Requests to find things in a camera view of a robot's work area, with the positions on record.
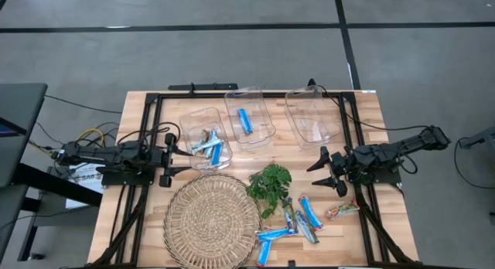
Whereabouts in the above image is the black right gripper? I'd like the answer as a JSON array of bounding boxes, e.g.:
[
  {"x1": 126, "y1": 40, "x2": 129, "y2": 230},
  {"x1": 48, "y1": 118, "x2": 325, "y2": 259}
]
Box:
[{"x1": 306, "y1": 147, "x2": 359, "y2": 198}]

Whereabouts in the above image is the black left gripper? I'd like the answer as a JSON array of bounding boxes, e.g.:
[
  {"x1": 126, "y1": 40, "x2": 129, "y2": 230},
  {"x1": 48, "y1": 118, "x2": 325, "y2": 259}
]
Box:
[{"x1": 149, "y1": 132, "x2": 194, "y2": 188}]

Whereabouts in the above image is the blue Quaker chewy bar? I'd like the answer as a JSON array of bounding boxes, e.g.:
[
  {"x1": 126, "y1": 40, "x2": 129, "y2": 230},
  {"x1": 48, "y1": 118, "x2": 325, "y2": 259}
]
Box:
[
  {"x1": 210, "y1": 142, "x2": 224, "y2": 166},
  {"x1": 256, "y1": 227, "x2": 290, "y2": 242},
  {"x1": 255, "y1": 240, "x2": 273, "y2": 267},
  {"x1": 236, "y1": 107, "x2": 254, "y2": 135},
  {"x1": 297, "y1": 194, "x2": 324, "y2": 232}
]

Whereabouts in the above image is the red granola bar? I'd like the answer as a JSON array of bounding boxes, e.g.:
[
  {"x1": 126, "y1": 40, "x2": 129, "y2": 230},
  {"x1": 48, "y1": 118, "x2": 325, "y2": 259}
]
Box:
[{"x1": 325, "y1": 199, "x2": 360, "y2": 220}]

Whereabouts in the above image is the clear plastic bin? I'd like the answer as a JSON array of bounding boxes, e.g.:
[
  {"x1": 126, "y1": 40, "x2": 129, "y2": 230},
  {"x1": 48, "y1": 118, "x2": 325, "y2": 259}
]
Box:
[
  {"x1": 285, "y1": 85, "x2": 342, "y2": 150},
  {"x1": 179, "y1": 107, "x2": 234, "y2": 172},
  {"x1": 224, "y1": 86, "x2": 277, "y2": 145}
]

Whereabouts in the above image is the green potted plant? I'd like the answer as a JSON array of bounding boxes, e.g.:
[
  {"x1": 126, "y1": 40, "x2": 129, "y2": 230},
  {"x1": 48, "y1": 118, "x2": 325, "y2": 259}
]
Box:
[{"x1": 246, "y1": 162, "x2": 293, "y2": 220}]

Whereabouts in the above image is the round woven straw mat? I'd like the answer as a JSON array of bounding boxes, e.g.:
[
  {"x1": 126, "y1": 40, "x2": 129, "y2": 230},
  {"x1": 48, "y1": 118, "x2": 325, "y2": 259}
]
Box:
[{"x1": 162, "y1": 173, "x2": 262, "y2": 269}]

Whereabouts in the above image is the long black bar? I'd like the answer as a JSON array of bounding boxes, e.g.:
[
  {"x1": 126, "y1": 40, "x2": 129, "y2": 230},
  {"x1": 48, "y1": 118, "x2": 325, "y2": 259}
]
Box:
[{"x1": 167, "y1": 82, "x2": 239, "y2": 92}]

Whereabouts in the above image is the white printed paper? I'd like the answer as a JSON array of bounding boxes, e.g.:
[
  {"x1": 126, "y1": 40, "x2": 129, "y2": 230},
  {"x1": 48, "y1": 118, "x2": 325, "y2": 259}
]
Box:
[{"x1": 64, "y1": 162, "x2": 104, "y2": 210}]

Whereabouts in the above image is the black desk base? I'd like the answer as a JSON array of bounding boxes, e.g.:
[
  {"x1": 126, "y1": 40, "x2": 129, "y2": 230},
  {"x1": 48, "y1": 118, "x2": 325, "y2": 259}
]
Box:
[{"x1": 0, "y1": 162, "x2": 104, "y2": 262}]

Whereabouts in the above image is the grey stand leg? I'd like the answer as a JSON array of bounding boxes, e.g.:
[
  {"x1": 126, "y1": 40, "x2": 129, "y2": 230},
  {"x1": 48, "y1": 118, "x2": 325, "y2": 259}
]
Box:
[{"x1": 459, "y1": 124, "x2": 495, "y2": 150}]

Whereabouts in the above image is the grey desk top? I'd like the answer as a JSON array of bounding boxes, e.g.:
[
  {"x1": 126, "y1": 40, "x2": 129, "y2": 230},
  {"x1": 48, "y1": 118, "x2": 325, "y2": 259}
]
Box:
[{"x1": 0, "y1": 82, "x2": 49, "y2": 189}]

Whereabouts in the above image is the dark laptop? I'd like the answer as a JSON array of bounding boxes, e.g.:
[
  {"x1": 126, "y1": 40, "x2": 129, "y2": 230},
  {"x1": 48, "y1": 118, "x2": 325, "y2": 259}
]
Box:
[{"x1": 0, "y1": 117, "x2": 28, "y2": 138}]

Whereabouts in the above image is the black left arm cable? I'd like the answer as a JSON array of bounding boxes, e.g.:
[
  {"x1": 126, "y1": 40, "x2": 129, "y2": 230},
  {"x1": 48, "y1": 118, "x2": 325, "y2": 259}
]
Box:
[{"x1": 117, "y1": 121, "x2": 182, "y2": 146}]

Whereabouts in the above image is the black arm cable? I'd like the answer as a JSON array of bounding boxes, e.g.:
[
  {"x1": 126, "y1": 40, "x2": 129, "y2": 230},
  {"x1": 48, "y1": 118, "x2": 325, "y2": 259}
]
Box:
[
  {"x1": 117, "y1": 121, "x2": 182, "y2": 146},
  {"x1": 307, "y1": 78, "x2": 431, "y2": 131}
]

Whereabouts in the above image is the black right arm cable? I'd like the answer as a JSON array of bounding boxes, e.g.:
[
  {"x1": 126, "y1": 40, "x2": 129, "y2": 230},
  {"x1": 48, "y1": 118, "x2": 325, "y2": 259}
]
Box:
[{"x1": 307, "y1": 78, "x2": 431, "y2": 131}]

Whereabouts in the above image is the yellow cable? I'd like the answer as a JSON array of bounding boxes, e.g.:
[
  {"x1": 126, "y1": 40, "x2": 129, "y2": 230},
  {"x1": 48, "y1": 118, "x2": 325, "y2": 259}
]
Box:
[{"x1": 76, "y1": 128, "x2": 106, "y2": 148}]

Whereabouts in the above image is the black metal table frame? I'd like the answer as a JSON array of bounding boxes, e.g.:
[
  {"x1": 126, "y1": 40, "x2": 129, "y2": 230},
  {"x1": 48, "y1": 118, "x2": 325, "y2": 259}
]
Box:
[{"x1": 88, "y1": 91, "x2": 426, "y2": 269}]

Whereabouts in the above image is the black floor cable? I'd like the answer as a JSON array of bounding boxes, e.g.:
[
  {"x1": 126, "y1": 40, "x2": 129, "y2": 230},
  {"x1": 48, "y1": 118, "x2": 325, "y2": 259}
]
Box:
[
  {"x1": 43, "y1": 94, "x2": 123, "y2": 115},
  {"x1": 452, "y1": 136, "x2": 495, "y2": 191}
]

